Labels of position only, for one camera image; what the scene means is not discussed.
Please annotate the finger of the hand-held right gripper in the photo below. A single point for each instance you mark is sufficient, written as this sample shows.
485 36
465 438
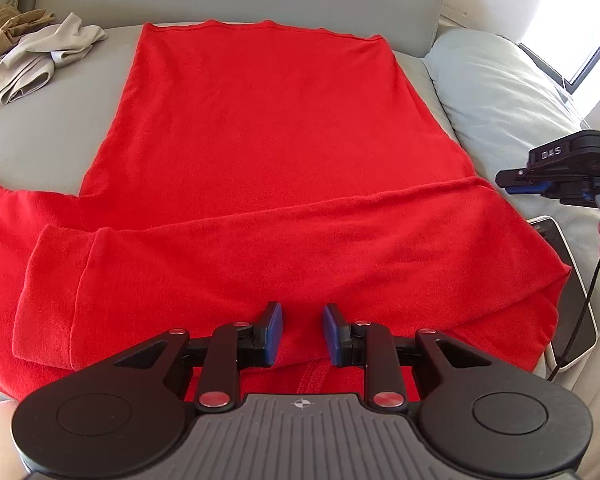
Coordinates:
517 180

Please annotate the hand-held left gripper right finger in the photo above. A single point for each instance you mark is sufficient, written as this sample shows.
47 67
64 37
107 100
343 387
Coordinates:
332 335

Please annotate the red long-sleeve shirt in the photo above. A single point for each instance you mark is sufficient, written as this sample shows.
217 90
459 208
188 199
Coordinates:
260 160

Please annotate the beige crumpled garment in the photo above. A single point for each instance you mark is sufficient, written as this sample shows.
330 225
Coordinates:
35 60

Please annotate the smartphone with white case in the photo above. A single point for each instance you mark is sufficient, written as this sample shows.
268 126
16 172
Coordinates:
565 260

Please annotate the light grey large cushion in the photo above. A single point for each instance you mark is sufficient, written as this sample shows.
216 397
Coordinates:
505 100

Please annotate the tan crumpled garment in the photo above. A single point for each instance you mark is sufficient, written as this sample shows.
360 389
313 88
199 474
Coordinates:
10 27

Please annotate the window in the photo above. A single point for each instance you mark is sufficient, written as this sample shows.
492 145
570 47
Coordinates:
565 25

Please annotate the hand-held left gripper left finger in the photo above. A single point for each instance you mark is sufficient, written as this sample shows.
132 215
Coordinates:
275 335

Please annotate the grey sofa bed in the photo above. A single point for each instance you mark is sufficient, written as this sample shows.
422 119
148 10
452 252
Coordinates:
70 135

